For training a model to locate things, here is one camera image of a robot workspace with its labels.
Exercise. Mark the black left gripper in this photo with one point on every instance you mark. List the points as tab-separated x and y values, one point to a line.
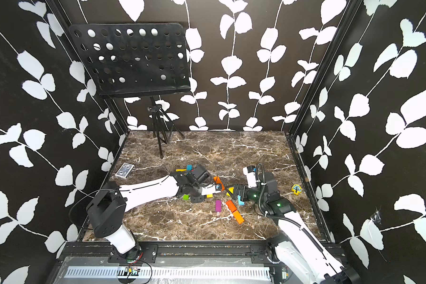
196	200

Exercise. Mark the black front rail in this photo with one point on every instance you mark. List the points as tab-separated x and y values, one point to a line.
259	251

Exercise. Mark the yellow tape roll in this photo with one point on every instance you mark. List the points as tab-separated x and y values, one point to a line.
296	189

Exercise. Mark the white perforated strip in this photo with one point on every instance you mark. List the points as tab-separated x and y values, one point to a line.
138	272

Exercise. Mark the black music stand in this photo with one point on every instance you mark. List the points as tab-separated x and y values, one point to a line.
136	60

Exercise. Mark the red block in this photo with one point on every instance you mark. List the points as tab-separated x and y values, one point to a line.
230	205

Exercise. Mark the purple block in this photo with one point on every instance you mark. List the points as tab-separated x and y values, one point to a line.
218	207

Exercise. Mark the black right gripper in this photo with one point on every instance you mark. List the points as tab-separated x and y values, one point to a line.
245	189

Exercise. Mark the light blue block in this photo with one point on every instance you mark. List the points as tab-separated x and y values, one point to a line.
240	202

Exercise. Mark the orange block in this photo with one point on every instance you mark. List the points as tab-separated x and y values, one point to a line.
238	217
219	186

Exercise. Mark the orange block front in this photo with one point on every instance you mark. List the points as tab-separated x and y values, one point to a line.
238	217

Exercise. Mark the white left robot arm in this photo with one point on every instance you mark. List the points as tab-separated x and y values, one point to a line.
106	210

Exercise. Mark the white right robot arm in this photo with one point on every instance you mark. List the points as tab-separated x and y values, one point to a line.
297	247

